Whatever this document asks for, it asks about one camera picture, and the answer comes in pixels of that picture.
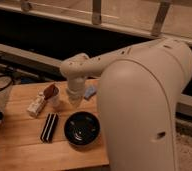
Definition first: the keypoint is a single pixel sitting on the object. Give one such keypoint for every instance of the blue sponge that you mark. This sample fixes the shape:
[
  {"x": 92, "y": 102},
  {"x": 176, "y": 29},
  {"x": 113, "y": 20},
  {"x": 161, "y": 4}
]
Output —
[{"x": 90, "y": 92}]

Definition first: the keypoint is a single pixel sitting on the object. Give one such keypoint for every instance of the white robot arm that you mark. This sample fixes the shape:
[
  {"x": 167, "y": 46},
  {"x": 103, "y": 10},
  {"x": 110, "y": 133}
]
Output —
[{"x": 138, "y": 90}]

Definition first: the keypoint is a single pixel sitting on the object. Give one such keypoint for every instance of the metal railing post right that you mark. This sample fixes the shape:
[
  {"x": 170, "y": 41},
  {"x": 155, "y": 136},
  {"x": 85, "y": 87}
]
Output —
[{"x": 160, "y": 17}]

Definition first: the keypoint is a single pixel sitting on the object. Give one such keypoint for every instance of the black round bowl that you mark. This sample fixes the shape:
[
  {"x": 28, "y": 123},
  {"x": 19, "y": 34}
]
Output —
[{"x": 81, "y": 128}]

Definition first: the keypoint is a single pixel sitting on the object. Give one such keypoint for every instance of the black white striped eraser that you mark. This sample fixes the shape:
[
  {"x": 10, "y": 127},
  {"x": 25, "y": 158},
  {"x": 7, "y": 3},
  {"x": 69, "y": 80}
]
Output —
[{"x": 49, "y": 128}]

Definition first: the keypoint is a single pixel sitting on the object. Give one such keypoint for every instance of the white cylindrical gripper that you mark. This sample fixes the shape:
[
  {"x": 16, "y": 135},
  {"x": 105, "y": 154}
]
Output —
[{"x": 75, "y": 89}]

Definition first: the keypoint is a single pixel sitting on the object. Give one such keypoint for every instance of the white small box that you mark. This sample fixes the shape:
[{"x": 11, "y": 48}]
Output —
[{"x": 36, "y": 105}]

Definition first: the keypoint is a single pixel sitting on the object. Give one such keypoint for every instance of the brown object in cup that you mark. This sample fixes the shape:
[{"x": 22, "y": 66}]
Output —
[{"x": 50, "y": 91}]

